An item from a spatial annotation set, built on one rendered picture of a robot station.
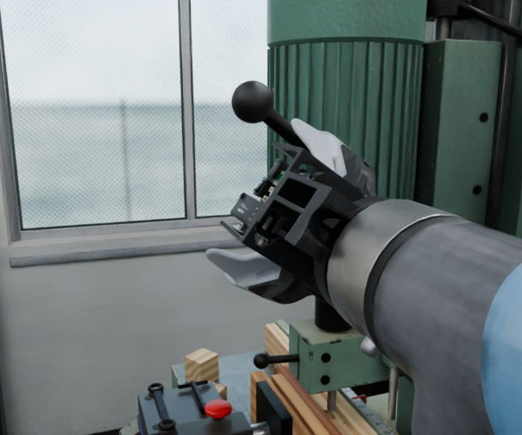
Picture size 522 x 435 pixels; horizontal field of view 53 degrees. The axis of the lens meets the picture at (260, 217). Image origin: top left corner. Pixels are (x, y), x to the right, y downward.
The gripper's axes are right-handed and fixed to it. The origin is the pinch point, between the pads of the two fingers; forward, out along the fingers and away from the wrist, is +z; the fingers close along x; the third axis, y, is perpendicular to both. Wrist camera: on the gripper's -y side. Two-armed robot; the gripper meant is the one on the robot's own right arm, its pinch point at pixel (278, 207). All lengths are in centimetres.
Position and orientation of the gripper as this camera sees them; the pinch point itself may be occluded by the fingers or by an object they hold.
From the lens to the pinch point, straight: 48.3
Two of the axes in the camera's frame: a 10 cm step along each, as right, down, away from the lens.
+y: -7.7, -5.0, -4.1
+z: -3.4, -2.3, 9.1
